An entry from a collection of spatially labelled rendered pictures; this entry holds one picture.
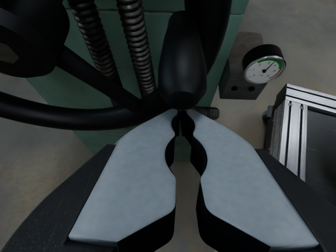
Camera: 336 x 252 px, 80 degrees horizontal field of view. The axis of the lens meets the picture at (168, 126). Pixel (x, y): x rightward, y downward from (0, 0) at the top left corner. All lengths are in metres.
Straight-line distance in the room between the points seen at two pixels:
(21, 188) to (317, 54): 1.78
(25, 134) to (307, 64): 1.63
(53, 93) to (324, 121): 0.96
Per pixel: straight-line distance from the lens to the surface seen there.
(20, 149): 1.18
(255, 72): 0.37
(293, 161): 0.84
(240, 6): 0.36
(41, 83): 0.56
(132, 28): 0.22
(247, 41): 0.48
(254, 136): 1.09
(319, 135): 0.97
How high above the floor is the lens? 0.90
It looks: 62 degrees down
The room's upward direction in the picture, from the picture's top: 2 degrees clockwise
